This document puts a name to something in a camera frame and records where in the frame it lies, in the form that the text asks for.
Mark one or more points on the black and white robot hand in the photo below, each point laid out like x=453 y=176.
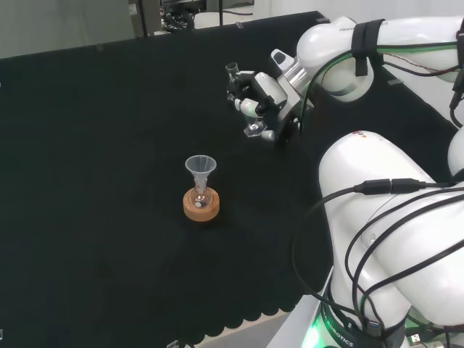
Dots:
x=272 y=94

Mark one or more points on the clear glass graduated cylinder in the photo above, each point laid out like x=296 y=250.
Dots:
x=254 y=129

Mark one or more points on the clear plastic funnel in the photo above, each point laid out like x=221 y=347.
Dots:
x=200 y=166

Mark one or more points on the glass round-bottom flask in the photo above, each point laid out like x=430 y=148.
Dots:
x=201 y=198

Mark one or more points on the black bench cloth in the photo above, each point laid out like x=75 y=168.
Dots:
x=108 y=145

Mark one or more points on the grey metal cabinet frame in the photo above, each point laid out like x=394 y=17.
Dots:
x=145 y=16

